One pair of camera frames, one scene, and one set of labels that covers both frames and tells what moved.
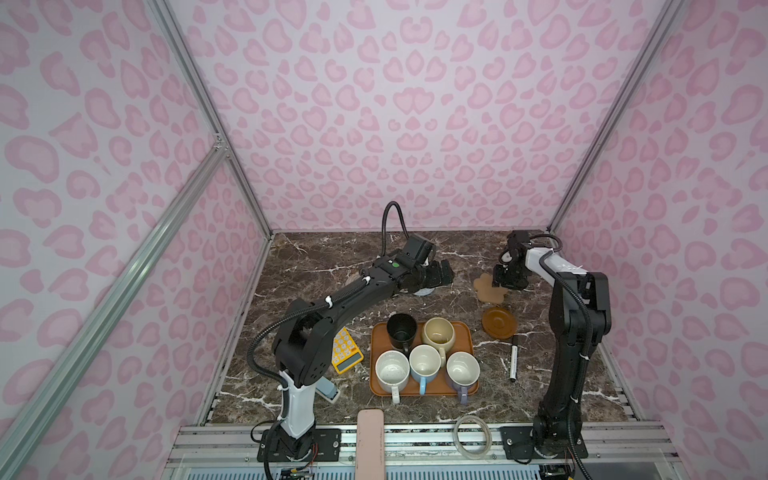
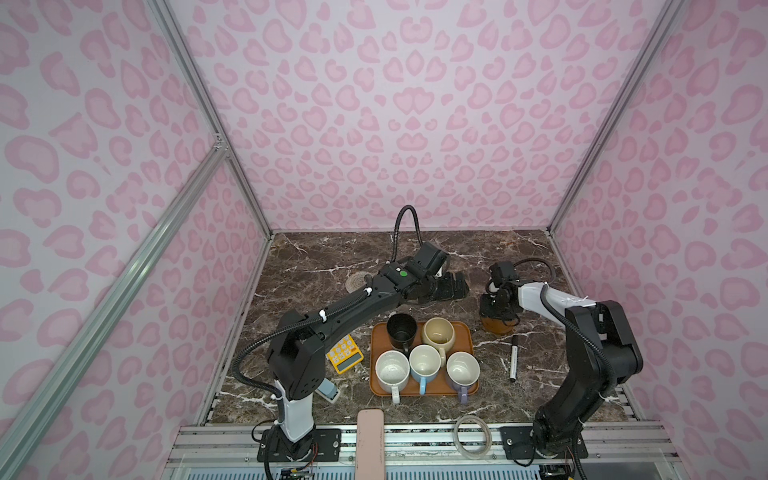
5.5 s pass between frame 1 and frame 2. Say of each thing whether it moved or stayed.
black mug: stayed
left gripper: moved
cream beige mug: stayed
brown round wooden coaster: stayed
